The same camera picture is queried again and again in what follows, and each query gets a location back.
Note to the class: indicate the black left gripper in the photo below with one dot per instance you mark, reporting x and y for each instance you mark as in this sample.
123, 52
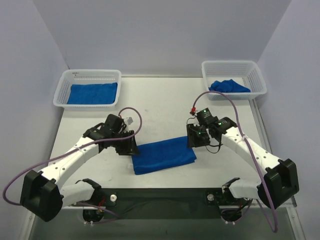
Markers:
128, 144

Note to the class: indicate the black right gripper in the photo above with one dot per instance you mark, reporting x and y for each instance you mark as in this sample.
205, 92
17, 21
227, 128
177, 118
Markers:
196, 137

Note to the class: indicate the blue towel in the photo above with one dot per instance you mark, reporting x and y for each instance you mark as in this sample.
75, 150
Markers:
92, 94
162, 155

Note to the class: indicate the blue towels pile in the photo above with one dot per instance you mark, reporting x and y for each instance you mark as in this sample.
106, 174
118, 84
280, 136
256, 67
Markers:
228, 86

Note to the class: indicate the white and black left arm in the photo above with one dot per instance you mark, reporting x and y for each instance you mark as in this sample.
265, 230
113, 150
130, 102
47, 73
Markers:
44, 192

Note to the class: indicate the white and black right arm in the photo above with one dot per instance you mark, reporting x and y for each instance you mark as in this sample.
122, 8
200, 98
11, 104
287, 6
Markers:
278, 178

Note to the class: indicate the white basket with towels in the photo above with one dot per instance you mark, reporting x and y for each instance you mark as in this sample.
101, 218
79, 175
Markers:
244, 72

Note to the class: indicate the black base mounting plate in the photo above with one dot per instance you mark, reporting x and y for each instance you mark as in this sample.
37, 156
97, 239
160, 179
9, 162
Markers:
163, 204

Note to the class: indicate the empty white plastic basket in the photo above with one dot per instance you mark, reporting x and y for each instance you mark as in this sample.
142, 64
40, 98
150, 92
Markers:
86, 77

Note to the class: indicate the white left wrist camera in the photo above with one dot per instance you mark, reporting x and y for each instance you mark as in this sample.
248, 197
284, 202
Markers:
128, 121

